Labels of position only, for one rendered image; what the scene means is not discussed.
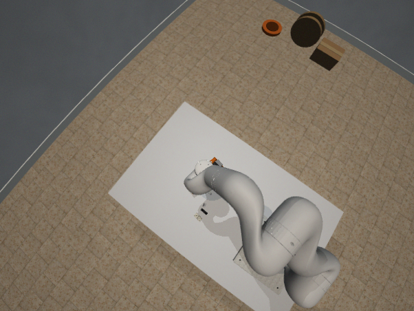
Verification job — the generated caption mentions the cream domino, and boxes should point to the cream domino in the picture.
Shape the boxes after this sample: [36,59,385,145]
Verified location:
[194,213,202,222]

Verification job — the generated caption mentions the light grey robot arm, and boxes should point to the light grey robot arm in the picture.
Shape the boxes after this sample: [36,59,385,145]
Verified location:
[184,160,340,308]

